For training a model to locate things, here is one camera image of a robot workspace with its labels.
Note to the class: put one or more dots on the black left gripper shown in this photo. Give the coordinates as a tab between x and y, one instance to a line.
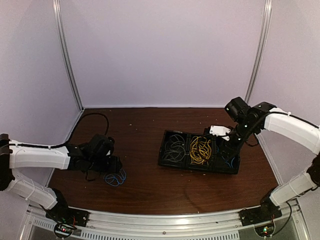
114	166

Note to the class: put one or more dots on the aluminium frame post right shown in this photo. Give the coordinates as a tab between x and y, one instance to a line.
264	31

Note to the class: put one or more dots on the aluminium front rail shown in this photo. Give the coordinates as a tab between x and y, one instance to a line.
221	225

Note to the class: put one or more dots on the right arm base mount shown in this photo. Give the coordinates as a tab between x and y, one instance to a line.
260	214

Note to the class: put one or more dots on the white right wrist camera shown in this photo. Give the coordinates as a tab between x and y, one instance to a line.
218	131

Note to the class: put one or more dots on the aluminium frame post left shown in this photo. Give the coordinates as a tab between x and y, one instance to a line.
56	4

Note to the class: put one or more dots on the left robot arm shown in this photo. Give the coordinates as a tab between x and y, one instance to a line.
15	155

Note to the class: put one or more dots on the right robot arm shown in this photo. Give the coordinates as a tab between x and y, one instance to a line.
294	153

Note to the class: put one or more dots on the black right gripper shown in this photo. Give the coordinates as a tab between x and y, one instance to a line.
233	150

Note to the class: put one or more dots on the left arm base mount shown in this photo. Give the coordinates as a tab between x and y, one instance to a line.
68	216

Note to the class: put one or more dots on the aluminium frame post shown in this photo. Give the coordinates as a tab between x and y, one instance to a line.
56	4
264	31

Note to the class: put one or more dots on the black three-compartment bin tray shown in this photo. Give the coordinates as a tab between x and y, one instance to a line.
196	152

